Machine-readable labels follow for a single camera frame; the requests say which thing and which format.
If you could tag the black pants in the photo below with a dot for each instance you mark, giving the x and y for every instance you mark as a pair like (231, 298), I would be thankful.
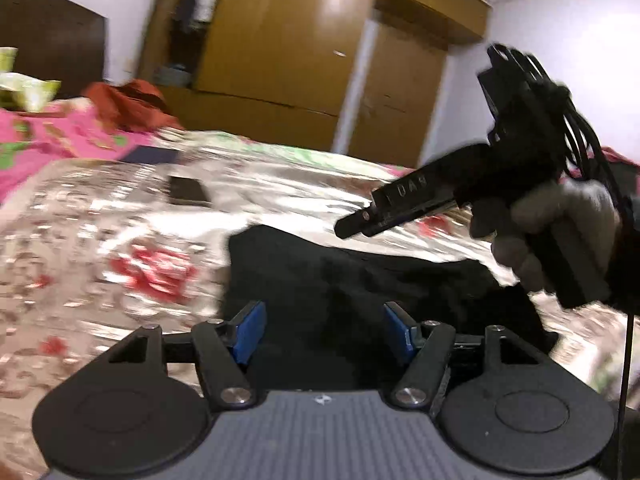
(360, 285)

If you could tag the beige floral quilt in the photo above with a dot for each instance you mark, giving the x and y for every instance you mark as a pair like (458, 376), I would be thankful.
(125, 240)

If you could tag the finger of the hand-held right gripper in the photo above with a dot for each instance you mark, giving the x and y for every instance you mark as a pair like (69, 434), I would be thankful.
(357, 222)

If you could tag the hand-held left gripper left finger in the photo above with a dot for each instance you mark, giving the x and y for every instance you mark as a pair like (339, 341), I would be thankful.
(250, 332)

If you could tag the black phone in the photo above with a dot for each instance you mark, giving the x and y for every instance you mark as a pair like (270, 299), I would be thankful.
(189, 191)

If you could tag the dark blue notebook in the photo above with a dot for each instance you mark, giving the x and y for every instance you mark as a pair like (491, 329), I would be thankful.
(150, 155)

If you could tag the green white pillow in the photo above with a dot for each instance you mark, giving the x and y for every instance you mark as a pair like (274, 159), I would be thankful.
(22, 87)

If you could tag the brown wooden wardrobe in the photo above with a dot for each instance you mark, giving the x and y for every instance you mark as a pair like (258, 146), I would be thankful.
(280, 40)

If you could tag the pink printed bed sheet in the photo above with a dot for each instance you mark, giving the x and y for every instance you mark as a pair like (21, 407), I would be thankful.
(55, 132)

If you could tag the dark wooden headboard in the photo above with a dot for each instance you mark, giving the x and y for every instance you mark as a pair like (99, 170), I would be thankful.
(50, 45)

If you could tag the rust red cloth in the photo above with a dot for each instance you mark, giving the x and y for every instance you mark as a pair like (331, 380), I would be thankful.
(135, 105)

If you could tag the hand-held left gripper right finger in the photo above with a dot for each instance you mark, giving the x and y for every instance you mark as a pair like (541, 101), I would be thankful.
(400, 332)

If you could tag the person's right hand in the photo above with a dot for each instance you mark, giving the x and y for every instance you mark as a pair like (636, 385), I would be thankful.
(545, 215)

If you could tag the grey storage box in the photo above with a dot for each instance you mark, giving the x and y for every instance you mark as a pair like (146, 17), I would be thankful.
(172, 75)

